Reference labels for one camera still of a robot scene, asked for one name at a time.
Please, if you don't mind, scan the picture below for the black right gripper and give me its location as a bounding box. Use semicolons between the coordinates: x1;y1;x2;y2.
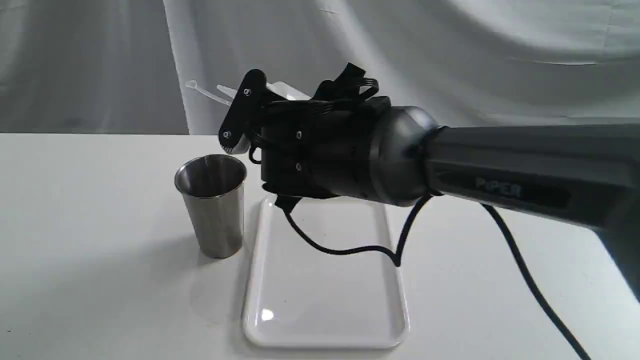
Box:
218;69;392;201

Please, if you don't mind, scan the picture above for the translucent squeeze bottle amber liquid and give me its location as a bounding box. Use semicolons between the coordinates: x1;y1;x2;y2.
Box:
185;80;311;107

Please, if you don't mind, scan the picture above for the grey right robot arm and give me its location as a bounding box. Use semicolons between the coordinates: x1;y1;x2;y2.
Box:
218;64;639;297

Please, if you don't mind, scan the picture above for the stainless steel cup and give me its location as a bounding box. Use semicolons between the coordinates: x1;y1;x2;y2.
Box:
174;153;248;259

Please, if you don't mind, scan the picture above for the grey backdrop curtain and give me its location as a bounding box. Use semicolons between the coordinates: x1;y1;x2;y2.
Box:
0;0;640;135

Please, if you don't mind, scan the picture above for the white plastic tray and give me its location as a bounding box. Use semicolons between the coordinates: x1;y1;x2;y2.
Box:
242;194;410;350

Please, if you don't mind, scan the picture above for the black cable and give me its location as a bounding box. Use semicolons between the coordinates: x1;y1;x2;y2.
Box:
247;62;593;360

